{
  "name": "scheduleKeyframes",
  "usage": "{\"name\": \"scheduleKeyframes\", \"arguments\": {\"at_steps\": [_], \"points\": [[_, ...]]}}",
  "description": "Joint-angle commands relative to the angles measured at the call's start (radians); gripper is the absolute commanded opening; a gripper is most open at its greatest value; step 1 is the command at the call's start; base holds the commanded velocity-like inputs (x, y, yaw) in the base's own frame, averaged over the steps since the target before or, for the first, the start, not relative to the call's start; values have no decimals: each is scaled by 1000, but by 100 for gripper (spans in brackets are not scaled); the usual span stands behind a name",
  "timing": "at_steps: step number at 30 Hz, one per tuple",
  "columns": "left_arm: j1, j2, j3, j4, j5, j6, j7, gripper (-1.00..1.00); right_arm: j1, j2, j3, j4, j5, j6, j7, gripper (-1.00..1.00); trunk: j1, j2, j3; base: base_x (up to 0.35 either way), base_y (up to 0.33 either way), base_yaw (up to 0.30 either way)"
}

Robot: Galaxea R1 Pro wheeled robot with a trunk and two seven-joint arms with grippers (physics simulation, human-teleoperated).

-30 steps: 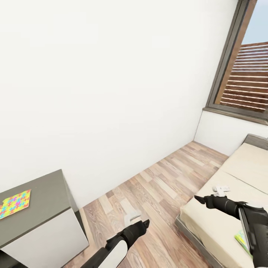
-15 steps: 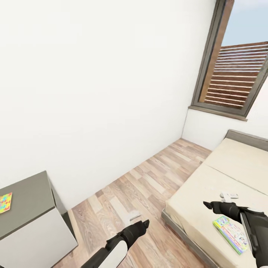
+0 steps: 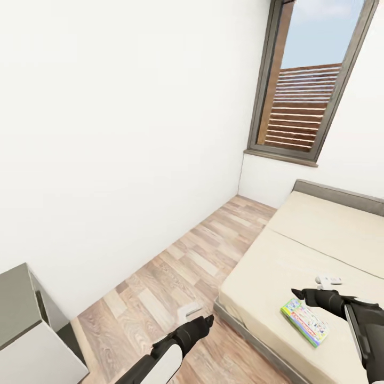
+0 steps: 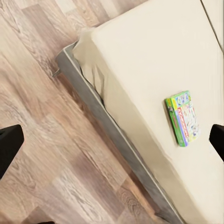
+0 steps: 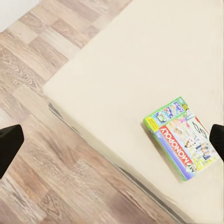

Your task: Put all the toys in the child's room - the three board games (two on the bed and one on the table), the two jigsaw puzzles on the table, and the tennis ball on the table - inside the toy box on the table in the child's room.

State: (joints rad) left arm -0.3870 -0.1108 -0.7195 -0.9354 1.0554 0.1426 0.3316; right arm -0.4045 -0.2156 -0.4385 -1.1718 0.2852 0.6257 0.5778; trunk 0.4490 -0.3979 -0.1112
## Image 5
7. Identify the board game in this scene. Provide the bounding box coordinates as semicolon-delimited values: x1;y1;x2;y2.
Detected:
143;97;221;180

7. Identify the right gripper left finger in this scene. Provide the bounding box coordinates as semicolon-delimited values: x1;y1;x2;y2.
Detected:
0;124;24;180

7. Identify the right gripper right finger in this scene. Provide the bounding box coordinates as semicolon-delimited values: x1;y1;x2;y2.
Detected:
209;124;224;162

